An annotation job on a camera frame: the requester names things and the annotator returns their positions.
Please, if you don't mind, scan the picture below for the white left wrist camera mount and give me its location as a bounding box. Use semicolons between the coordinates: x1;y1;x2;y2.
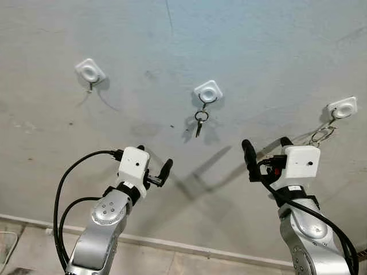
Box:
118;147;151;198

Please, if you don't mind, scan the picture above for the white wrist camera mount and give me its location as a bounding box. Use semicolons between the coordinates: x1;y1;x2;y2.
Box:
118;147;151;198
284;145;321;193

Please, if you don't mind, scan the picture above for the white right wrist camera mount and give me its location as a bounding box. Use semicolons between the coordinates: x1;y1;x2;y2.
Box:
284;145;321;193

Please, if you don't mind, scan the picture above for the long black left arm cable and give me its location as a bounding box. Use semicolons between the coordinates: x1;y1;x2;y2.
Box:
53;150;124;271

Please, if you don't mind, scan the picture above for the dark key on small ring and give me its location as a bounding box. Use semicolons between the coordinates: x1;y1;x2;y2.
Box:
193;102;210;138

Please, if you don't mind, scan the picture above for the white square adhesive wall hook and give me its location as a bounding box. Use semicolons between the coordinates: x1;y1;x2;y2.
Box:
75;58;107;93
193;80;223;105
327;96;358;120

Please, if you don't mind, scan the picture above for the short black left arm cable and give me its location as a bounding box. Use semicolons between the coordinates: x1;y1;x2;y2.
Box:
56;197;103;270

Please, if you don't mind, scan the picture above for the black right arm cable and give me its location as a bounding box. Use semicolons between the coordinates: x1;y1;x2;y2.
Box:
256;158;360;275

